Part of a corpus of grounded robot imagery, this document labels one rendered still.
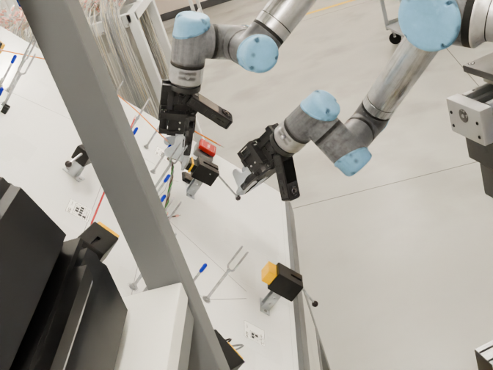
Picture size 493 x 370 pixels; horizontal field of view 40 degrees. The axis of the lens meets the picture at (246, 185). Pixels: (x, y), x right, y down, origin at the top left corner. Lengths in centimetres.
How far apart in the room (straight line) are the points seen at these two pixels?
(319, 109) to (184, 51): 31
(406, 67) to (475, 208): 199
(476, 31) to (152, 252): 77
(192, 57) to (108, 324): 99
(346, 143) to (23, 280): 107
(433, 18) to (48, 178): 79
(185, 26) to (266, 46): 19
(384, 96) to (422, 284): 156
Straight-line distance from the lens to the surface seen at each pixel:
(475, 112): 164
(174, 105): 155
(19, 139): 149
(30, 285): 50
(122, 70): 223
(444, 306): 284
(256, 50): 136
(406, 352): 267
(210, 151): 186
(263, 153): 159
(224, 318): 136
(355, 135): 150
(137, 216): 60
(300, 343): 146
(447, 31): 122
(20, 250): 51
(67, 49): 56
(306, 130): 149
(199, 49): 148
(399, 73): 148
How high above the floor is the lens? 179
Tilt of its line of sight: 25 degrees down
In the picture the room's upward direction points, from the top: 19 degrees counter-clockwise
